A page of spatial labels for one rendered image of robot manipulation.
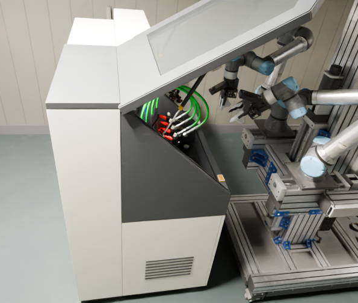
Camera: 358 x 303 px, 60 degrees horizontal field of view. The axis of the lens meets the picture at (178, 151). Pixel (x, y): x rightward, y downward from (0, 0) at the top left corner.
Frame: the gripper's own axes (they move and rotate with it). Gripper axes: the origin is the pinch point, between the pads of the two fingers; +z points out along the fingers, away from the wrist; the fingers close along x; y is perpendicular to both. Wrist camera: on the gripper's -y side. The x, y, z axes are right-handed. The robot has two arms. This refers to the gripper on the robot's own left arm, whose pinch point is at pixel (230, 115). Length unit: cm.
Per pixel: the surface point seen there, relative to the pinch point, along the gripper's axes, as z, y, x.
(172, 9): 48, -6, 182
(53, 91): 37, -74, -24
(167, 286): 95, 60, -52
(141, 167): 35, -25, -33
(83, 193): 62, -35, -42
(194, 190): 29.2, 6.7, -31.6
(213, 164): 28.4, 23.6, -3.6
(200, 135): 38, 24, 27
